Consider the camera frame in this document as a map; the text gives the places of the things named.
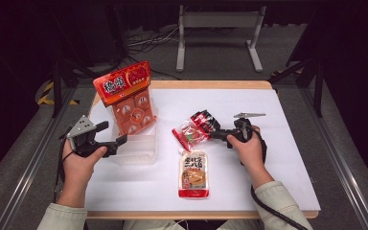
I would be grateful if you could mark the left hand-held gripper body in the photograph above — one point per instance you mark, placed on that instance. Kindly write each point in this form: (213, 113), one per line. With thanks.
(82, 127)

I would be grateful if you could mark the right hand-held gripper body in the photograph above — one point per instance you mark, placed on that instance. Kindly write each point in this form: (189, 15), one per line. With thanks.
(242, 131)

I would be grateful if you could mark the clear plastic container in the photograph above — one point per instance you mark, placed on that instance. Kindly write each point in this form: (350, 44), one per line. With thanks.
(140, 150)

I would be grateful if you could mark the small clear red-black packet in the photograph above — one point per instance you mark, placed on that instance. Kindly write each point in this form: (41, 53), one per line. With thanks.
(193, 134)

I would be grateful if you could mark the large orange snack bag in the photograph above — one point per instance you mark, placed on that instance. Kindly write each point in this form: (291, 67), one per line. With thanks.
(124, 86)

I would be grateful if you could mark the person's right hand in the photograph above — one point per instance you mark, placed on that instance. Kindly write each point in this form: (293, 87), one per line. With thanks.
(252, 156)

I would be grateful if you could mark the person's left hand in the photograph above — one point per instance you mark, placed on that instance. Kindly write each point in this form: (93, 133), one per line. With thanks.
(76, 175)

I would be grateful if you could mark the white table sheet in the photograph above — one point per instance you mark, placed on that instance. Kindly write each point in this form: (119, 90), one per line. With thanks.
(223, 102)

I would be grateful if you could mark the black metal stand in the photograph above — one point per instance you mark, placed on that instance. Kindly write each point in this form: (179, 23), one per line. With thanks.
(318, 92)
(57, 89)

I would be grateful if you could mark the yellow and black floor tape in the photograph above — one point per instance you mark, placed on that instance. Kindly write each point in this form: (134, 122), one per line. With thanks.
(46, 92)

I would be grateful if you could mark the white and red pouch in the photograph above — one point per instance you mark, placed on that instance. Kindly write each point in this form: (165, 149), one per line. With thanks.
(193, 175)

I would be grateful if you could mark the white metal stand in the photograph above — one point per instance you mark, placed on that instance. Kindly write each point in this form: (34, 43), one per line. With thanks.
(220, 19)

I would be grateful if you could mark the aluminium floor rail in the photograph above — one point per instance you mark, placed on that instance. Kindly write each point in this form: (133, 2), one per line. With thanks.
(335, 153)
(32, 166)

